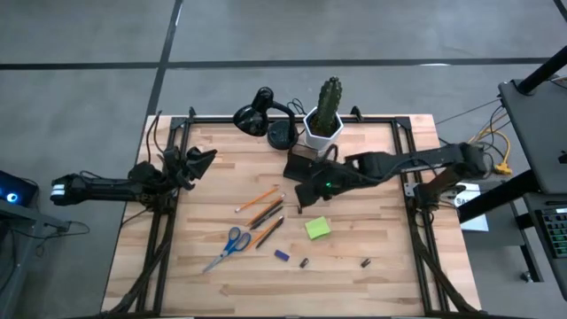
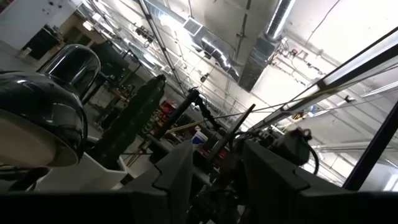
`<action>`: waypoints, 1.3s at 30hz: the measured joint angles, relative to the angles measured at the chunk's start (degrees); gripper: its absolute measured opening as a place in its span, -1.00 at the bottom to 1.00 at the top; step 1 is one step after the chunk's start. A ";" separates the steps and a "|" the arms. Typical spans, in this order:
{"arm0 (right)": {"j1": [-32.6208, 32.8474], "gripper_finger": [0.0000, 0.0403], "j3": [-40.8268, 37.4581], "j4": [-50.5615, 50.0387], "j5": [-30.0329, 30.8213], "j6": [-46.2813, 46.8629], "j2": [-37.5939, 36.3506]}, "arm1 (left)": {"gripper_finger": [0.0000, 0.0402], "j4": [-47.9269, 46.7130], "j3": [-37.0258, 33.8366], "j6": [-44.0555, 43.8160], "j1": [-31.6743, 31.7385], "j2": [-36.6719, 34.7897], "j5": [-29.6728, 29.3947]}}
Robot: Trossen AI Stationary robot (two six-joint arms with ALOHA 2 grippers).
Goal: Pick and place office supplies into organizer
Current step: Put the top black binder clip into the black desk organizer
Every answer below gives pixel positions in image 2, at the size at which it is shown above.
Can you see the black gooseneck desk lamp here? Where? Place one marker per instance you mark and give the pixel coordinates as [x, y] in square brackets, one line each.
[46, 102]

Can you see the tall green cactus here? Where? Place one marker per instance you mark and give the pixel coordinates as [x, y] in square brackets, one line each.
[130, 124]

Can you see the silver spiral ventilation duct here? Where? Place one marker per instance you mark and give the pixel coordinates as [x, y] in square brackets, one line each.
[258, 62]

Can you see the thin black frame rod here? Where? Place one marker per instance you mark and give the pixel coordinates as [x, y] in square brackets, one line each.
[233, 130]

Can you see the black work desk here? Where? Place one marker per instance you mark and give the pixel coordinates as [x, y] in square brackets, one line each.
[109, 99]

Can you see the black frame post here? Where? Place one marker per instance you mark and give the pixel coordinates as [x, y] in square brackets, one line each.
[370, 149]

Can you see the black overhead frame beam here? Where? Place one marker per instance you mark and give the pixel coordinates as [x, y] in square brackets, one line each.
[161, 46]
[367, 59]

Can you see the black cabinet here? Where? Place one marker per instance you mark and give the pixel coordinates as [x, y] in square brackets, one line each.
[42, 43]

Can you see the white square planter pot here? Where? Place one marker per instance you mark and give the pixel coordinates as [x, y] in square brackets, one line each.
[87, 177]

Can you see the black display screen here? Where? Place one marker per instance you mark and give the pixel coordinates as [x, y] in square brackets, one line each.
[109, 62]

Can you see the white blue container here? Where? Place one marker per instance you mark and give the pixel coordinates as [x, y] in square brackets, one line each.
[199, 138]

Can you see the black boom stand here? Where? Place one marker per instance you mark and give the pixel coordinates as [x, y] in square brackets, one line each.
[177, 112]

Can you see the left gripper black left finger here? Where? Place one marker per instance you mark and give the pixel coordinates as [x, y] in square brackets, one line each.
[177, 174]

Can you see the ventilation duct with grille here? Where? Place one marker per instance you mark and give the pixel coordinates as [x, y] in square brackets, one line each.
[214, 49]

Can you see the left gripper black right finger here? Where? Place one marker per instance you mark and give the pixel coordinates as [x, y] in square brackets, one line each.
[267, 180]

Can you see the red parts bin rack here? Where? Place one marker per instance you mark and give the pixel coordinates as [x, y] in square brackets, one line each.
[168, 109]

